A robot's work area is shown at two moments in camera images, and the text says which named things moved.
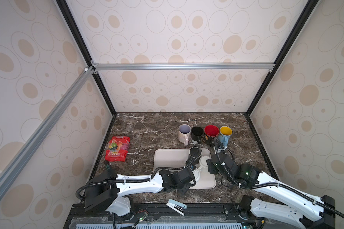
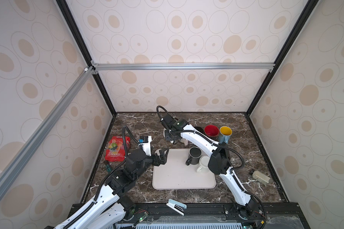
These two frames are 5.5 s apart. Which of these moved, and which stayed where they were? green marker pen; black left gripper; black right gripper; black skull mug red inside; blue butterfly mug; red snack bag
Moved: black right gripper; black left gripper
Stayed: blue butterfly mug; red snack bag; green marker pen; black skull mug red inside
